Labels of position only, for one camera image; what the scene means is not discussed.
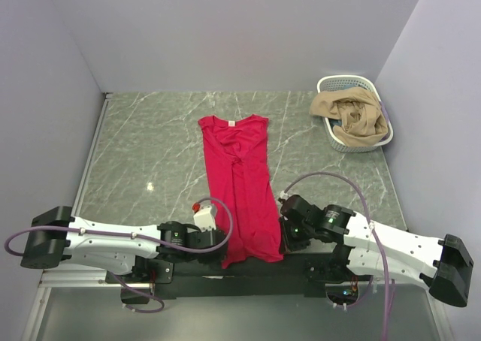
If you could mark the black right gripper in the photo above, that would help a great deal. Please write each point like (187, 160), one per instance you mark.
(287, 243)

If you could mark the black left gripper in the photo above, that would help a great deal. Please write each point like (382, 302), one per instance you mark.
(213, 259)

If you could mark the red t-shirt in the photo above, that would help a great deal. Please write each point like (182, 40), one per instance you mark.
(236, 163)

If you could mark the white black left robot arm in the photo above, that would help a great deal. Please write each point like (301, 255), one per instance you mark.
(59, 238)

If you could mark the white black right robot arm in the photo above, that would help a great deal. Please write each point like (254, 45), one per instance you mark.
(361, 248)

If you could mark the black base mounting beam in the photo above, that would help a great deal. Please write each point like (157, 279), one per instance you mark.
(249, 287)

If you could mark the tan t-shirt in basket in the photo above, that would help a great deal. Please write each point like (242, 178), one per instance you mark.
(359, 112)

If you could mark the white perforated laundry basket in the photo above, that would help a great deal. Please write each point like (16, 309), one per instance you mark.
(340, 82)

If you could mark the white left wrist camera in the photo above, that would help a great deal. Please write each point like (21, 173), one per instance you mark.
(204, 216)

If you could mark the aluminium frame rail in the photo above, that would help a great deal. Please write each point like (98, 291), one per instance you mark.
(71, 279)

